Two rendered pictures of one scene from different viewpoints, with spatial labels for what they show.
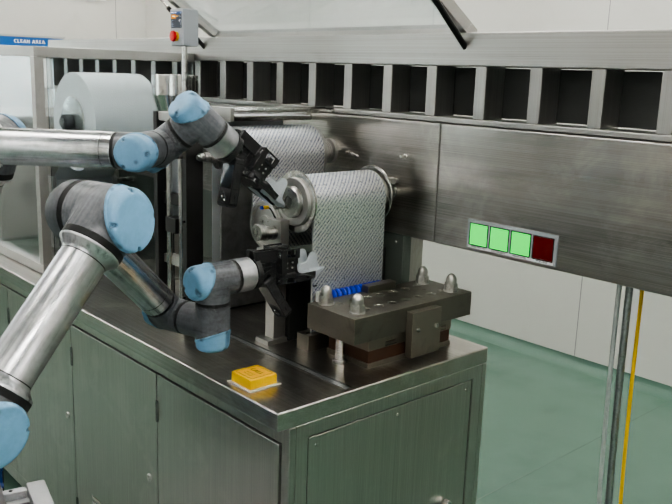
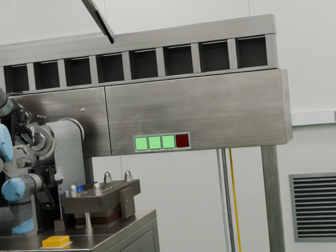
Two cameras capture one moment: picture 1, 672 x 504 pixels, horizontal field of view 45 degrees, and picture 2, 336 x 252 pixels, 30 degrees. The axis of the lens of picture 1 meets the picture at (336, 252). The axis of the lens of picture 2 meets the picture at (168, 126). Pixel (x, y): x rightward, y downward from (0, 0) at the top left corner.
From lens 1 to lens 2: 98 cm
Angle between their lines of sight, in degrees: 31
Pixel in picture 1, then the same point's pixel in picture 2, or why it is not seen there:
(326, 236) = (60, 158)
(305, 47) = not seen: outside the picture
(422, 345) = (129, 210)
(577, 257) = (202, 140)
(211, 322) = (25, 213)
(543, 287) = not seen: hidden behind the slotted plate
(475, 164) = (131, 105)
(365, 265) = (78, 175)
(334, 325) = (86, 205)
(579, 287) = not seen: hidden behind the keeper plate
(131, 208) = (6, 134)
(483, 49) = (124, 42)
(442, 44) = (97, 43)
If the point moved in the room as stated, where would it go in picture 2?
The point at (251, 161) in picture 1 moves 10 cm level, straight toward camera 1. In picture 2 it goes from (17, 117) to (28, 116)
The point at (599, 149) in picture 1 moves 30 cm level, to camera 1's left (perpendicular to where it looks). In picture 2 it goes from (203, 82) to (137, 88)
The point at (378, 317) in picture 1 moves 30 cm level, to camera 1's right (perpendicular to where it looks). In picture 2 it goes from (109, 194) to (177, 182)
